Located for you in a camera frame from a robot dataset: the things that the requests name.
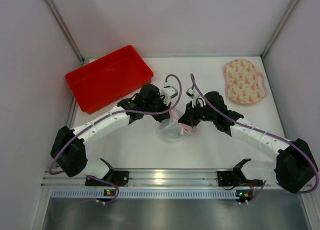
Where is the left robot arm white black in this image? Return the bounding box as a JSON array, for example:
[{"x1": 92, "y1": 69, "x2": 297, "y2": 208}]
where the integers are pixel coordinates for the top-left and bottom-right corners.
[{"x1": 50, "y1": 83, "x2": 178, "y2": 179}]

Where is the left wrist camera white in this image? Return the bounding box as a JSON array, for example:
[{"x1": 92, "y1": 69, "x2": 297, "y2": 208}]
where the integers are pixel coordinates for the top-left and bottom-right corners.
[{"x1": 160, "y1": 85, "x2": 179, "y2": 102}]

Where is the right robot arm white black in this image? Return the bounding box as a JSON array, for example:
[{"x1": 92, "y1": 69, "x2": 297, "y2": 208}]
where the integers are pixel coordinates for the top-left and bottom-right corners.
[{"x1": 179, "y1": 88, "x2": 318, "y2": 194}]

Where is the floral pink laundry bag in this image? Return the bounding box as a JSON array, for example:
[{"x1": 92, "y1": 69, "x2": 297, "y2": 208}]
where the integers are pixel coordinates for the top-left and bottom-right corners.
[{"x1": 223, "y1": 59, "x2": 268, "y2": 105}]

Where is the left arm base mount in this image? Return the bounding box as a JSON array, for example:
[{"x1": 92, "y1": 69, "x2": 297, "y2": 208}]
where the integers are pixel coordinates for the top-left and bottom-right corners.
[{"x1": 85, "y1": 170, "x2": 129, "y2": 187}]

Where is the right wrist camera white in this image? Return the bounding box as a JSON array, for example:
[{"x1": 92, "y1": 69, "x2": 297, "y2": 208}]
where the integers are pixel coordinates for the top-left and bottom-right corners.
[{"x1": 186, "y1": 87, "x2": 206, "y2": 107}]

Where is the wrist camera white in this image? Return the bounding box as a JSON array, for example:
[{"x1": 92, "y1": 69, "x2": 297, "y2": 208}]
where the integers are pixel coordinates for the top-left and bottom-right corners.
[
  {"x1": 160, "y1": 85, "x2": 179, "y2": 102},
  {"x1": 186, "y1": 87, "x2": 206, "y2": 107}
]

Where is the slotted cable duct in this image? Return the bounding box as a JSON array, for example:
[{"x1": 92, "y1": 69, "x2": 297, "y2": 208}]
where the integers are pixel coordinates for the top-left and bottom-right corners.
[{"x1": 50, "y1": 189, "x2": 253, "y2": 199}]

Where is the white mesh laundry bag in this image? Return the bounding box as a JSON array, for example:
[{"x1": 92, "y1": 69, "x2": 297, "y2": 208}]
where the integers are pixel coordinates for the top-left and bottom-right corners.
[{"x1": 158, "y1": 109, "x2": 197, "y2": 142}]

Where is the red plastic bin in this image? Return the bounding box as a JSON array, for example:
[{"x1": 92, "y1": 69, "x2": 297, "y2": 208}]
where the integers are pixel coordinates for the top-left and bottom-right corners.
[{"x1": 65, "y1": 45, "x2": 154, "y2": 114}]

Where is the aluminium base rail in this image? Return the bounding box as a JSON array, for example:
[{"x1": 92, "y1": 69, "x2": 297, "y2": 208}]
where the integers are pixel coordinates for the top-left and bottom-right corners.
[{"x1": 41, "y1": 168, "x2": 312, "y2": 188}]

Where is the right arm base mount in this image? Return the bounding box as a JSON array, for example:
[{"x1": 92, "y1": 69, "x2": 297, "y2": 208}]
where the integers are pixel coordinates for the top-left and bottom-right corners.
[{"x1": 217, "y1": 170, "x2": 263, "y2": 187}]

